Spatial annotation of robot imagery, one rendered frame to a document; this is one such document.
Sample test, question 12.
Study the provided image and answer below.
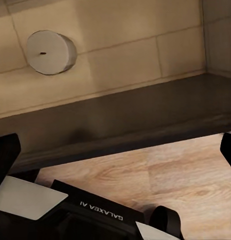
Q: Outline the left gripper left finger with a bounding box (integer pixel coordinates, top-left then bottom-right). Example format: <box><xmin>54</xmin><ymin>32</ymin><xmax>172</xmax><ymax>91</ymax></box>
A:
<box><xmin>0</xmin><ymin>133</ymin><xmax>21</xmax><ymax>185</ymax></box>

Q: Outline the pillar candle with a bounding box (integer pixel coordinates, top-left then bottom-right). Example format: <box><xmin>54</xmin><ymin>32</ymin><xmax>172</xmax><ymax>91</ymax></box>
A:
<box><xmin>25</xmin><ymin>30</ymin><xmax>78</xmax><ymax>76</ymax></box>

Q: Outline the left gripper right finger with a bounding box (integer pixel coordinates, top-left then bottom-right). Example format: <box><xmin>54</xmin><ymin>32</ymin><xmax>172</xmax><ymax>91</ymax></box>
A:
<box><xmin>220</xmin><ymin>132</ymin><xmax>231</xmax><ymax>166</ymax></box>

